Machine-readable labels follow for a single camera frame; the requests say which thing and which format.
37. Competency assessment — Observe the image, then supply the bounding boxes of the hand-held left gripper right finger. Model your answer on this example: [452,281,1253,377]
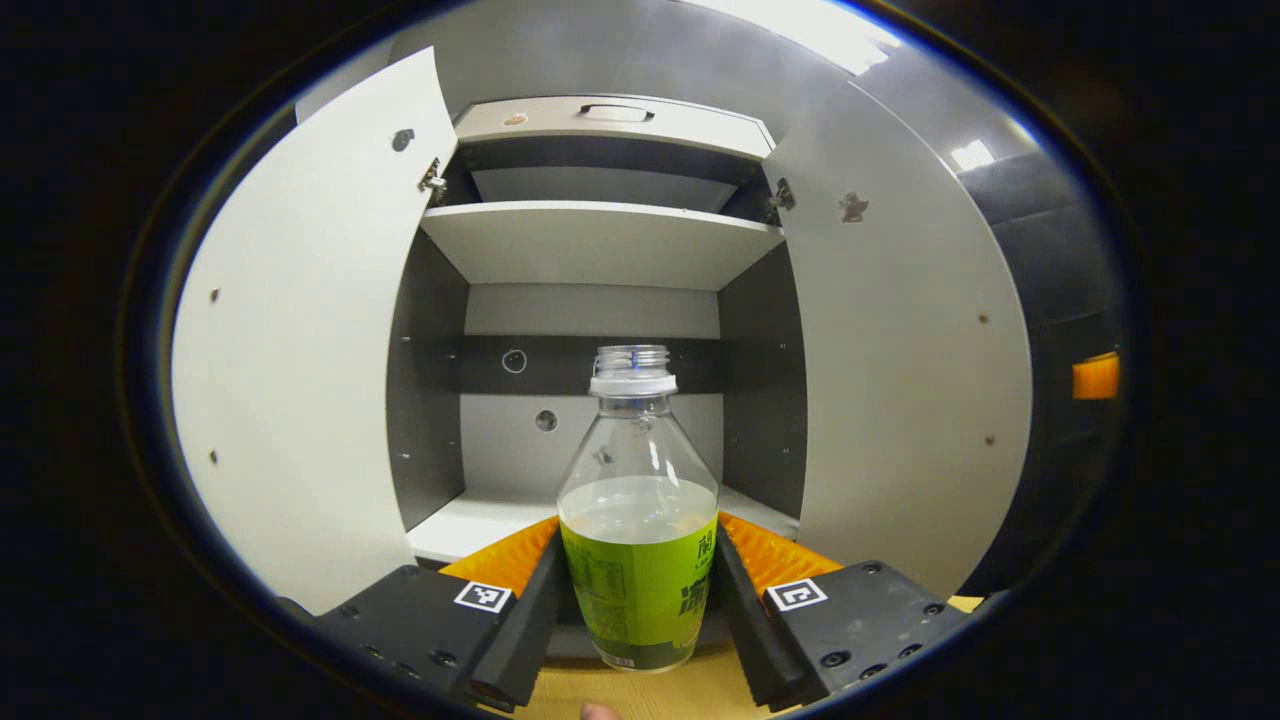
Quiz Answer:
[710,512,976,713]

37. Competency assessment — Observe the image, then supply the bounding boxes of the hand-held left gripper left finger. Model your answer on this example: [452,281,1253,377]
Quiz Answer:
[315,515,571,713]

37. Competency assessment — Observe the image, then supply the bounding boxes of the green label plastic bottle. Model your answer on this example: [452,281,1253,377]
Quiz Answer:
[556,345,721,672]

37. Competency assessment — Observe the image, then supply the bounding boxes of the white cabinet door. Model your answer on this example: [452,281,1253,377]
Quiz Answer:
[170,45,459,616]
[765,80,1034,601]

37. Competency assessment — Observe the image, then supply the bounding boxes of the white and grey cabinet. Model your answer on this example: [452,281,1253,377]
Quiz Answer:
[385,95,809,601]

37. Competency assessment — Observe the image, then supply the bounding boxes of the white cabinet shelf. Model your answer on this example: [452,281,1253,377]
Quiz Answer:
[420,200,784,292]

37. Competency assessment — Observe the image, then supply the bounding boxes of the white cabinet drawer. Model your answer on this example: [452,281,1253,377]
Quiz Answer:
[453,95,776,161]

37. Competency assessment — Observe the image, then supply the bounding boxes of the black backdrop cloth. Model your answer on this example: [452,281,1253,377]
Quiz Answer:
[955,150,1126,596]

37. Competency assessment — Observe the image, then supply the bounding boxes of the long ceiling light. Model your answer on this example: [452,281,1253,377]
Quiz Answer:
[690,0,906,79]

